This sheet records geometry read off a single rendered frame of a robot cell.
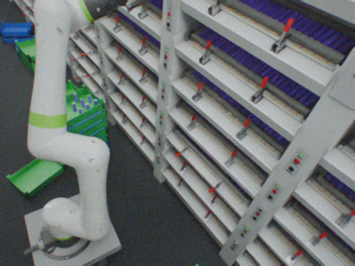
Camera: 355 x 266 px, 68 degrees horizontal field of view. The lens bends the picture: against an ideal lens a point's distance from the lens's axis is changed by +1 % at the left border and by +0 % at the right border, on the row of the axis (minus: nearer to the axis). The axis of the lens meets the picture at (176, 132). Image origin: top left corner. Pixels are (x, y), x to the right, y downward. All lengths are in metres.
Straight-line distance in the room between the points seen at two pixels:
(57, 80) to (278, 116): 0.72
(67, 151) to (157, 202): 1.06
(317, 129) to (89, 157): 0.70
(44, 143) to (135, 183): 1.09
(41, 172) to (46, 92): 1.26
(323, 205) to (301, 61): 0.48
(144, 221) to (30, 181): 0.85
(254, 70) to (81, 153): 0.67
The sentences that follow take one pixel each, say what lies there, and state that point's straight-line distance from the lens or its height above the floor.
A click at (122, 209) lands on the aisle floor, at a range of 1.86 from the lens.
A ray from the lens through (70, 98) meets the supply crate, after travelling 1.84.
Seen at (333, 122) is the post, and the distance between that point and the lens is 0.81.
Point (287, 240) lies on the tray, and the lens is 1.33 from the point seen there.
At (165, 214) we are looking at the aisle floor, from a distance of 1.84.
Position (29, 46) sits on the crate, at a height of 0.16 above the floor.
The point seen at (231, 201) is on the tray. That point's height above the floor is 0.53.
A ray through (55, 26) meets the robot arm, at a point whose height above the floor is 1.28.
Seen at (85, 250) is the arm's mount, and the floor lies 0.33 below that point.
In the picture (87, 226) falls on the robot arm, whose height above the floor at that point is 0.59.
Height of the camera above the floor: 1.67
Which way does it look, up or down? 47 degrees down
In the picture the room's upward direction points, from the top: 8 degrees clockwise
